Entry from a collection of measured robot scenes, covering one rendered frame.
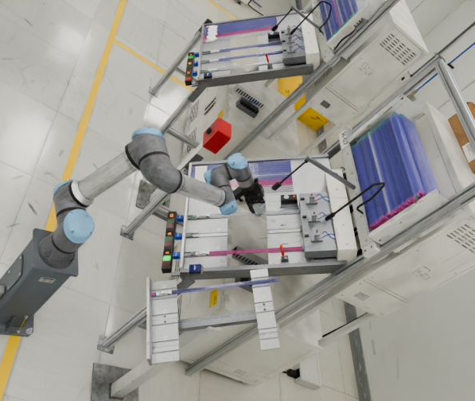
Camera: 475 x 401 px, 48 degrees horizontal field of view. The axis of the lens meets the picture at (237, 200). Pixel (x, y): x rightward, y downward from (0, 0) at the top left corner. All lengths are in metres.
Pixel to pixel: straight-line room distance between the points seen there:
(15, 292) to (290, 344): 1.35
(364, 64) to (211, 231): 1.51
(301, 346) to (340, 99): 1.57
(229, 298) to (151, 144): 0.95
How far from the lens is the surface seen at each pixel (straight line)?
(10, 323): 2.62
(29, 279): 2.30
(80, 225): 2.10
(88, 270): 3.01
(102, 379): 2.78
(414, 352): 3.84
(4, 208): 3.01
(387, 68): 3.44
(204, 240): 2.41
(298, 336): 2.80
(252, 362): 3.00
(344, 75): 3.41
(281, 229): 2.42
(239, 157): 2.23
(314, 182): 2.62
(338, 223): 2.34
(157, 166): 1.91
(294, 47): 3.43
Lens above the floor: 2.34
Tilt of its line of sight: 35 degrees down
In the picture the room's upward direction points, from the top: 49 degrees clockwise
